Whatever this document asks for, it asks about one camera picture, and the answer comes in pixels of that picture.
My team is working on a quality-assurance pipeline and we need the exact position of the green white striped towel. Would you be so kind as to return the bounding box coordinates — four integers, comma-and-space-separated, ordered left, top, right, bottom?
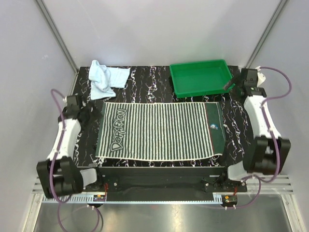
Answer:
96, 102, 226, 161

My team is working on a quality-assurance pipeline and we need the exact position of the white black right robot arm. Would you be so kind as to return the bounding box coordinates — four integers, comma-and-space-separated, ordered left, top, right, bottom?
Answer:
219, 66, 291, 192

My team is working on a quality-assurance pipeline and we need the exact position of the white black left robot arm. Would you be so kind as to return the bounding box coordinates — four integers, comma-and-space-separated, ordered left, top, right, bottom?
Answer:
36, 94, 104, 199

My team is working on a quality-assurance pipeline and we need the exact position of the green plastic tray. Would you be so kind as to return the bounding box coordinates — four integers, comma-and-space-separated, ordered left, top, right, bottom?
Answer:
169, 59, 232, 98

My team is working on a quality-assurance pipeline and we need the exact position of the light blue towel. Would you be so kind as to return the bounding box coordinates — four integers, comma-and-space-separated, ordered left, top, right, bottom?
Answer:
88, 60, 130, 100

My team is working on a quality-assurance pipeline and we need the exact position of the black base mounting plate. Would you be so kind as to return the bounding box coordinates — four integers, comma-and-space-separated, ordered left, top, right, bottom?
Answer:
84, 167, 247, 203

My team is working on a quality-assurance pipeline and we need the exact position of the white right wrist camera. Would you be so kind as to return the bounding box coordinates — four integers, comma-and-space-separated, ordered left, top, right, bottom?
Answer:
257, 68, 266, 87

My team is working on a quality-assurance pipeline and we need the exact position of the left cable junction box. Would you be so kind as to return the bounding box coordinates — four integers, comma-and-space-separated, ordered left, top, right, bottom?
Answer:
93, 194, 106, 202

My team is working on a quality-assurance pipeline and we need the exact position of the cable junction box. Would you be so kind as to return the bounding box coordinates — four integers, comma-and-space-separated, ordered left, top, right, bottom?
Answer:
224, 195, 238, 204
93, 194, 106, 202

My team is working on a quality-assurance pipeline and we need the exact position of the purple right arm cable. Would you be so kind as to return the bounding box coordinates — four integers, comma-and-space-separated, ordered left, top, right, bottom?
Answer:
225, 66, 293, 210

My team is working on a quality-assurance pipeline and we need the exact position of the aluminium frame rail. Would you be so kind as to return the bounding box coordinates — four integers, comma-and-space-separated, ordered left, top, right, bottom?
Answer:
32, 175, 294, 194

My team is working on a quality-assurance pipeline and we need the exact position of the right cable junction box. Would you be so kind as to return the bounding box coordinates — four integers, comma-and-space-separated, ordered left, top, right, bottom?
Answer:
224, 195, 238, 204

